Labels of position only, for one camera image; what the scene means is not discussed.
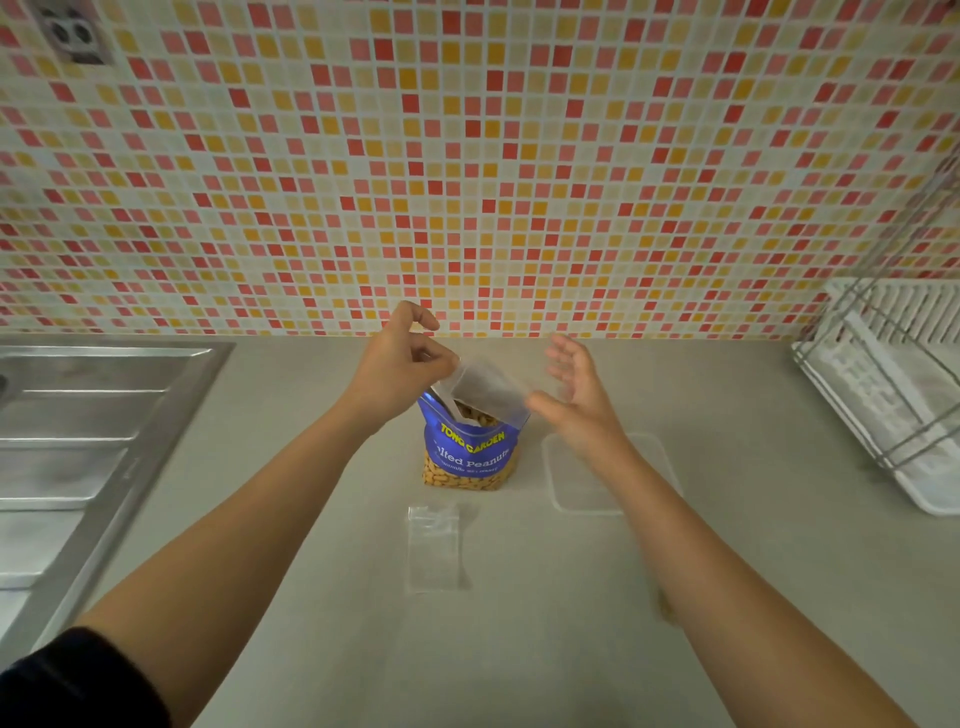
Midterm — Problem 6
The stack of clear plastic bags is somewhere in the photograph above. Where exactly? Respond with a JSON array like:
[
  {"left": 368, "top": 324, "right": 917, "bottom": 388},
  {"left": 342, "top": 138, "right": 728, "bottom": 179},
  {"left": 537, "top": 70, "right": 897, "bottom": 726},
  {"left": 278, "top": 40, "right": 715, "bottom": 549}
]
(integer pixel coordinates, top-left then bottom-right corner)
[{"left": 404, "top": 503, "right": 463, "bottom": 595}]

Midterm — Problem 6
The person's left forearm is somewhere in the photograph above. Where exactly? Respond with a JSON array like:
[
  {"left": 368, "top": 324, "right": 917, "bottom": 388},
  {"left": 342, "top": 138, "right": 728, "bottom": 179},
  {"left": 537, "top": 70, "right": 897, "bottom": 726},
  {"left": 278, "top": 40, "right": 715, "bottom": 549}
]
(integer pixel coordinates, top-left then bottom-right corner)
[{"left": 74, "top": 404, "right": 376, "bottom": 728}]

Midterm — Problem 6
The person's left hand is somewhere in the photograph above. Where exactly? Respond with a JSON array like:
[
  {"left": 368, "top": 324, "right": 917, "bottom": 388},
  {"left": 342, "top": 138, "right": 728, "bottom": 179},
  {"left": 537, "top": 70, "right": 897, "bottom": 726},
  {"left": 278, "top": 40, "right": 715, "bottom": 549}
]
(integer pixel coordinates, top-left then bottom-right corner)
[{"left": 344, "top": 299, "right": 460, "bottom": 433}]

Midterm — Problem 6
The small clear plastic bag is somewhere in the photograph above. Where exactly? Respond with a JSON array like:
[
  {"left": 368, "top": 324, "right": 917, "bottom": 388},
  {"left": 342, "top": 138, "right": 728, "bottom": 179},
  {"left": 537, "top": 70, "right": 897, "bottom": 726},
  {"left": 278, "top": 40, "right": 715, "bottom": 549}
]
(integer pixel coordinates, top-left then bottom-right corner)
[{"left": 431, "top": 358, "right": 538, "bottom": 421}]

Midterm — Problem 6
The grey wall socket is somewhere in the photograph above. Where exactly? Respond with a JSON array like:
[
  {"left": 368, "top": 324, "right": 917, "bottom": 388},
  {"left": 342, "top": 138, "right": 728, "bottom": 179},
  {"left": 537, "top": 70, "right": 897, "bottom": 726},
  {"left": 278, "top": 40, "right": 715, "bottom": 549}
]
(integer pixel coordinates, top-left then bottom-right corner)
[{"left": 29, "top": 0, "right": 114, "bottom": 65}]

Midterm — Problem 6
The blue foil peanuts package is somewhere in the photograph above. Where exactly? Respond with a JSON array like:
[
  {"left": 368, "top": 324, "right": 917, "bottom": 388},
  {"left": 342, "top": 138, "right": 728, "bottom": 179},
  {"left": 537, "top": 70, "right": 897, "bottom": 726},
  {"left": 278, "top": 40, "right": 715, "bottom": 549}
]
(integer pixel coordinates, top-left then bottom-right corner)
[{"left": 416, "top": 389, "right": 530, "bottom": 493}]

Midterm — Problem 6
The clear plastic container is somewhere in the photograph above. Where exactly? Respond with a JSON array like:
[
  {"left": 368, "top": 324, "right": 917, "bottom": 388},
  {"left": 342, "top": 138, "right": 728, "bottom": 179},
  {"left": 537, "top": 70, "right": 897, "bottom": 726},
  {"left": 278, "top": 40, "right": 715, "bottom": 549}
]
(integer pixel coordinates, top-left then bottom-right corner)
[{"left": 541, "top": 431, "right": 682, "bottom": 517}]

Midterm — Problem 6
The person's right hand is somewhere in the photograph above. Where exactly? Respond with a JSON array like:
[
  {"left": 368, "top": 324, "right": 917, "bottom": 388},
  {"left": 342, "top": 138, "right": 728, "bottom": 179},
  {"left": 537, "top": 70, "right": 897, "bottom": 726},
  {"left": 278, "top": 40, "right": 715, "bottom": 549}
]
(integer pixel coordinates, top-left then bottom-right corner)
[{"left": 524, "top": 333, "right": 639, "bottom": 474}]

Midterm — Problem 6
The stainless steel sink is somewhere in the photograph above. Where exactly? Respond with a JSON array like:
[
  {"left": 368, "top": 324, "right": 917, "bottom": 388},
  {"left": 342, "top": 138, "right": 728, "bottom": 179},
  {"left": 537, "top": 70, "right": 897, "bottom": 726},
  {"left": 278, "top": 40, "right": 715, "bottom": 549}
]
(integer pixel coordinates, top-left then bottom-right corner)
[{"left": 0, "top": 337, "right": 238, "bottom": 669}]

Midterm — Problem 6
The black shirt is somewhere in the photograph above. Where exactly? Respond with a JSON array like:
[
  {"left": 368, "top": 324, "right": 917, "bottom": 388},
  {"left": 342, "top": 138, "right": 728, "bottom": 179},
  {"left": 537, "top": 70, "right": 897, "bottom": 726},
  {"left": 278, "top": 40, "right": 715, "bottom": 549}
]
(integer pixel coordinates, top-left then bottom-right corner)
[{"left": 0, "top": 626, "right": 174, "bottom": 728}]

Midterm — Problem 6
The person's right forearm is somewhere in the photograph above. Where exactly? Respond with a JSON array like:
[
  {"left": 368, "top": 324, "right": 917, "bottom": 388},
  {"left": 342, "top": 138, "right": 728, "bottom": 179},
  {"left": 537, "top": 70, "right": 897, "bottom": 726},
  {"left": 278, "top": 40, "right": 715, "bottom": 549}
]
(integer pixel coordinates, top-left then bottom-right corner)
[{"left": 607, "top": 446, "right": 920, "bottom": 728}]

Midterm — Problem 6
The white wire-framed dish rack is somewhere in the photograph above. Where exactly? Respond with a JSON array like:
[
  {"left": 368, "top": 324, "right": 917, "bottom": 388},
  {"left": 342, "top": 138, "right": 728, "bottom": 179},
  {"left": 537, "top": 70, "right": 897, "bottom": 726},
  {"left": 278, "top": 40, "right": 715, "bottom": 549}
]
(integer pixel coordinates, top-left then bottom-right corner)
[{"left": 793, "top": 149, "right": 960, "bottom": 517}]

